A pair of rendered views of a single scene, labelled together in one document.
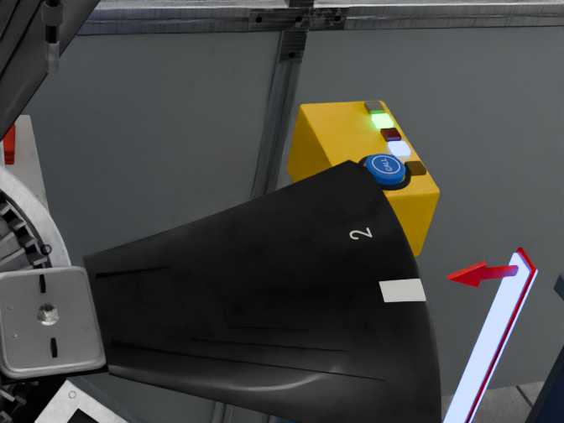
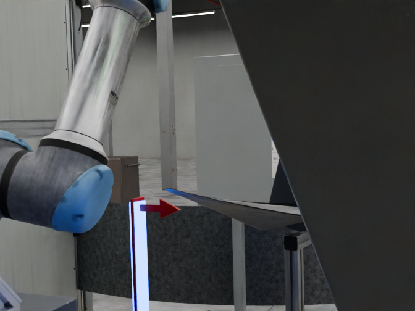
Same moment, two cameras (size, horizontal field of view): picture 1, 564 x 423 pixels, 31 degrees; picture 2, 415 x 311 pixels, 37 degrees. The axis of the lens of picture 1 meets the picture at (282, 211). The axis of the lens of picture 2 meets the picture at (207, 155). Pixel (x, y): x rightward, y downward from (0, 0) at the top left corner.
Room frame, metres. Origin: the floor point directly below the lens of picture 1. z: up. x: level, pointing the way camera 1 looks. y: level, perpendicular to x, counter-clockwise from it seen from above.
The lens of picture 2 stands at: (0.95, 0.50, 1.28)
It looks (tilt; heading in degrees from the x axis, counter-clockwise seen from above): 3 degrees down; 235
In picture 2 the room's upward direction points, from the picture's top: 2 degrees counter-clockwise
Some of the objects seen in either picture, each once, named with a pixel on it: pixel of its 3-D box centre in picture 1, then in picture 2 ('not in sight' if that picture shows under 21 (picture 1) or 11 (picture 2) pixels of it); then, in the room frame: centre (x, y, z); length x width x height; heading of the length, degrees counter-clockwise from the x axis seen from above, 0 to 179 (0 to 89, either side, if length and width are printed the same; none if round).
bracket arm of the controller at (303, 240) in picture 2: not in sight; (311, 233); (0.01, -0.46, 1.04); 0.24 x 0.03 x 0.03; 25
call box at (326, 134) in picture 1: (357, 184); not in sight; (0.85, -0.07, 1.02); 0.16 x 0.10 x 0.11; 25
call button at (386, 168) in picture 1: (384, 169); not in sight; (0.81, -0.09, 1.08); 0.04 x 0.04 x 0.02
